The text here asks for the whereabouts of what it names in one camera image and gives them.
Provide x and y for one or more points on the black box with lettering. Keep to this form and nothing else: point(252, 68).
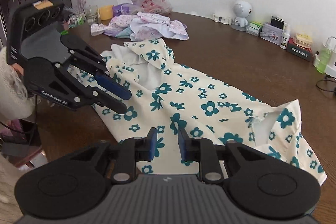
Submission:
point(298, 51)

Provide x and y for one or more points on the yellow plastic cup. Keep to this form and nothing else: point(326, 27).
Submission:
point(106, 12)

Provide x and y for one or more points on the white round robot figurine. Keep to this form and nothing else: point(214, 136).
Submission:
point(242, 10)

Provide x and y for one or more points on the clear plastic bag red print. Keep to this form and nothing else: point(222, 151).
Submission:
point(162, 7)

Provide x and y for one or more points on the green spray bottle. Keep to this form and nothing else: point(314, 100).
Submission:
point(325, 54)

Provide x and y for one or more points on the clear drinking glass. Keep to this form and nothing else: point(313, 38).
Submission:
point(91, 14)

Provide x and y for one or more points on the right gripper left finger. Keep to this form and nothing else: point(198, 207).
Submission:
point(127, 154)

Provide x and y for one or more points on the cream teal floral dress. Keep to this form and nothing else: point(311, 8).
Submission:
point(170, 97)

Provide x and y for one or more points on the grey printed tin box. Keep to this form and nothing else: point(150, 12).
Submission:
point(271, 33)

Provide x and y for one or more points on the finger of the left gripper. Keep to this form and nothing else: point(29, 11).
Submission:
point(105, 74)
point(103, 99)

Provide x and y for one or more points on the yellow packet stack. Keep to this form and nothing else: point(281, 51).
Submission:
point(303, 40)

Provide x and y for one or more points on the green white small boxes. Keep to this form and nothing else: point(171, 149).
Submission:
point(254, 28)

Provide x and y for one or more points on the small black box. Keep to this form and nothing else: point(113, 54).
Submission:
point(277, 22)

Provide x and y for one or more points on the purple tissue pack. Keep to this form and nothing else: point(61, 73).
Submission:
point(124, 9)

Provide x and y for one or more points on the white power strip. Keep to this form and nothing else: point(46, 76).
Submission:
point(330, 67)

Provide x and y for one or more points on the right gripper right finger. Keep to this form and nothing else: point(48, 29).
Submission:
point(205, 153)

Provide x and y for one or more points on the small white pill strip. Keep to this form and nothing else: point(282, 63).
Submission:
point(227, 20)

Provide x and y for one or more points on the pink purple clothes pile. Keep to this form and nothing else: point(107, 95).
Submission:
point(142, 26)

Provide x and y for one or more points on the white spray bottle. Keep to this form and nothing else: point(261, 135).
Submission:
point(285, 36)

